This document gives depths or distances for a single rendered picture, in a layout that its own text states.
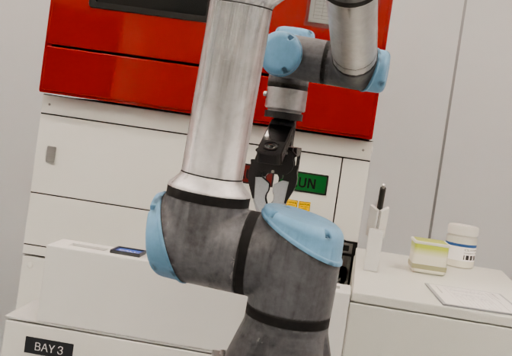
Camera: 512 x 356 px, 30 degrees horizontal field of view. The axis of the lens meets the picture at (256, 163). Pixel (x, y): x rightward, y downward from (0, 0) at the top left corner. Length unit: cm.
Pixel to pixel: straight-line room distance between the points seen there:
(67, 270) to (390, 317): 58
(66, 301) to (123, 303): 10
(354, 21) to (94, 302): 71
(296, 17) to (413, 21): 158
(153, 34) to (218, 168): 106
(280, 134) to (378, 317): 36
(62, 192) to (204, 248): 117
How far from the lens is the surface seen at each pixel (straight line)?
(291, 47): 161
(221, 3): 128
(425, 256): 203
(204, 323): 171
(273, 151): 166
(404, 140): 377
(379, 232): 194
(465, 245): 222
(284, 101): 172
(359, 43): 147
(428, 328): 170
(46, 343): 179
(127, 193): 236
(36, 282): 245
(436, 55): 379
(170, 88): 228
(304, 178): 229
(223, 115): 127
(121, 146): 236
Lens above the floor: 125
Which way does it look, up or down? 3 degrees down
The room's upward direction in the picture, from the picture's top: 8 degrees clockwise
